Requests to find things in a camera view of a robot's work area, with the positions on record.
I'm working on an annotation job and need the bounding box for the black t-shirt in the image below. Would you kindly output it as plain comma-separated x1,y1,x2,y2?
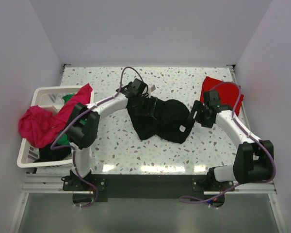
127,98,194,144

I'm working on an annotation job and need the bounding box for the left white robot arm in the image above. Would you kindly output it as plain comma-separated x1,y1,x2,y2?
62,93,157,192

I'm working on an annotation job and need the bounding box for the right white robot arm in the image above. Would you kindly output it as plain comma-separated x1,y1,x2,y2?
189,100,276,184

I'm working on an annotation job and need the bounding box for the folded red t-shirt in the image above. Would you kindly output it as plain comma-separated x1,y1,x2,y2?
199,76,239,108

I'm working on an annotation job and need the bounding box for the green t-shirt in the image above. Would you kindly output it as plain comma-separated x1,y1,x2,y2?
55,93,91,138

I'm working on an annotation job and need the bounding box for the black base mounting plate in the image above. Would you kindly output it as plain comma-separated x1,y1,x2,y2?
61,173,235,207

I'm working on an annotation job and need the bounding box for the white plastic laundry basket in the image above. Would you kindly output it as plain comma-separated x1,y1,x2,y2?
17,84,94,168

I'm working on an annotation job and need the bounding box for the magenta t-shirt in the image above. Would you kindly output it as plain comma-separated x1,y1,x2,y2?
18,84,93,148

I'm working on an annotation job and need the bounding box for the black garment in basket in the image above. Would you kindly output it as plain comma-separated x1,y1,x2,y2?
35,144,71,163

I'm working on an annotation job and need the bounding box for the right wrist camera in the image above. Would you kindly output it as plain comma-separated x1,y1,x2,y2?
203,90,221,107

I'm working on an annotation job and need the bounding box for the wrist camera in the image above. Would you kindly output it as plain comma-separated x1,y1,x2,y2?
131,79,156,95
203,90,221,107

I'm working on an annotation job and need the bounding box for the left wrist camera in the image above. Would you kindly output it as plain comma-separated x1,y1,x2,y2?
131,79,156,95

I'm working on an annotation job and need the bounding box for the aluminium frame rail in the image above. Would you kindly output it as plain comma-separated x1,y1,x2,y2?
8,174,73,233

